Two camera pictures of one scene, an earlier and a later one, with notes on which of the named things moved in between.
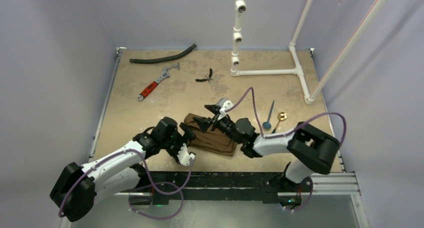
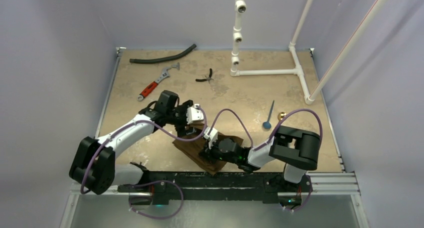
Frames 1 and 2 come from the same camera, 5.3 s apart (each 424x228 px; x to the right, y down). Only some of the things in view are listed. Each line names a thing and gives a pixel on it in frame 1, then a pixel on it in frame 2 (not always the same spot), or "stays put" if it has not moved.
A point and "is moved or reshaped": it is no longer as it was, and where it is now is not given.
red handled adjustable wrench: (165, 74) stays put
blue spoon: (267, 125) stays put
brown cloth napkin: (211, 141) is moved or reshaped
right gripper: (215, 121) -> (209, 152)
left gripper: (187, 138) -> (181, 130)
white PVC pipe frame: (240, 8) stays put
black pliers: (208, 78) stays put
